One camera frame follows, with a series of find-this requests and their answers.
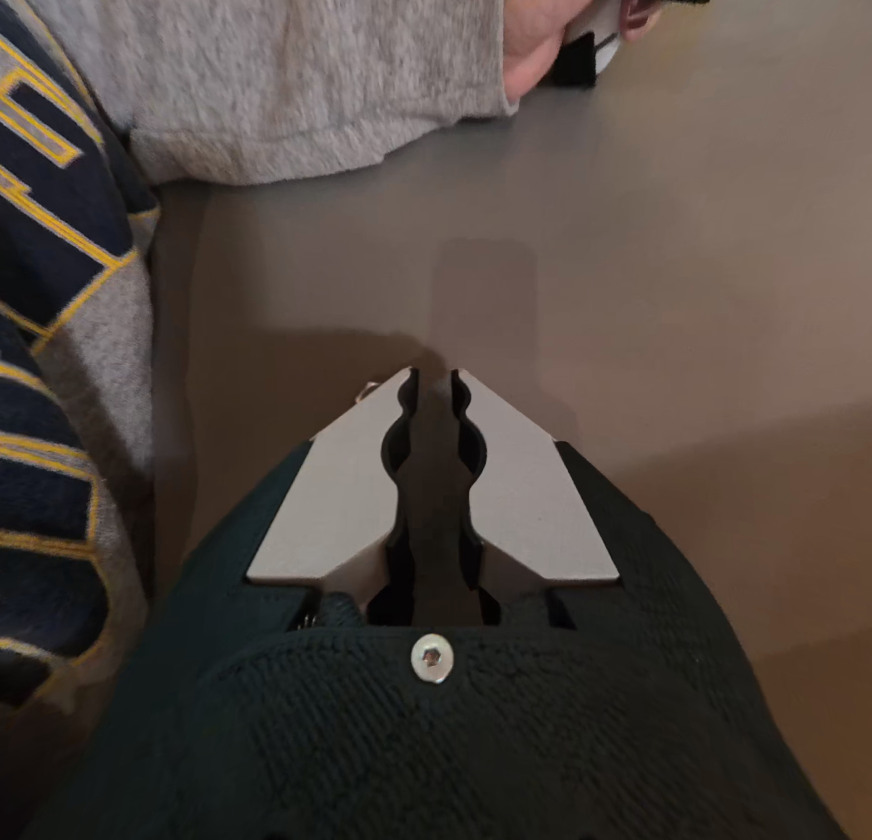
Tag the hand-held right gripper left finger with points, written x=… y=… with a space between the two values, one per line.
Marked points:
x=334 y=506

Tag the person's left hand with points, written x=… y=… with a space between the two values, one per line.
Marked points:
x=538 y=23

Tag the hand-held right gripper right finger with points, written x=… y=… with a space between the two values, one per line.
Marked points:
x=538 y=513

